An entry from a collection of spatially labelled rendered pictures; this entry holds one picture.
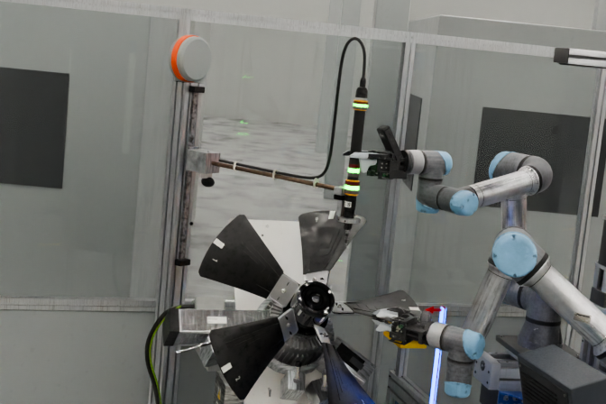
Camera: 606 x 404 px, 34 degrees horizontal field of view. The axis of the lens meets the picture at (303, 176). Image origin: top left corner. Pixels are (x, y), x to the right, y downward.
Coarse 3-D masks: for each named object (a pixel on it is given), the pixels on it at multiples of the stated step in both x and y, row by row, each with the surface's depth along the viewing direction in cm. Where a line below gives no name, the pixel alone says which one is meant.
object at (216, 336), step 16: (272, 320) 289; (224, 336) 281; (240, 336) 283; (256, 336) 286; (272, 336) 290; (224, 352) 280; (240, 352) 283; (256, 352) 286; (272, 352) 291; (240, 368) 283; (256, 368) 287; (240, 384) 283
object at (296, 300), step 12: (300, 288) 294; (312, 288) 296; (324, 288) 297; (300, 300) 292; (312, 300) 294; (324, 300) 295; (312, 312) 291; (324, 312) 292; (300, 324) 300; (312, 324) 295; (324, 324) 303; (300, 336) 300; (312, 336) 301
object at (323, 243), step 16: (304, 224) 319; (320, 224) 317; (336, 224) 315; (304, 240) 316; (320, 240) 313; (336, 240) 310; (304, 256) 313; (320, 256) 309; (336, 256) 306; (304, 272) 309
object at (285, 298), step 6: (282, 276) 299; (282, 282) 299; (294, 282) 299; (276, 288) 300; (282, 288) 300; (288, 288) 299; (294, 288) 299; (270, 294) 301; (276, 294) 300; (282, 294) 300; (288, 294) 300; (276, 300) 301; (282, 300) 300; (288, 300) 300; (282, 306) 301
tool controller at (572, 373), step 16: (528, 352) 256; (544, 352) 254; (560, 352) 253; (528, 368) 250; (544, 368) 245; (560, 368) 244; (576, 368) 242; (592, 368) 241; (528, 384) 252; (544, 384) 244; (560, 384) 236; (576, 384) 234; (592, 384) 233; (528, 400) 254; (544, 400) 245; (560, 400) 237; (576, 400) 233; (592, 400) 234
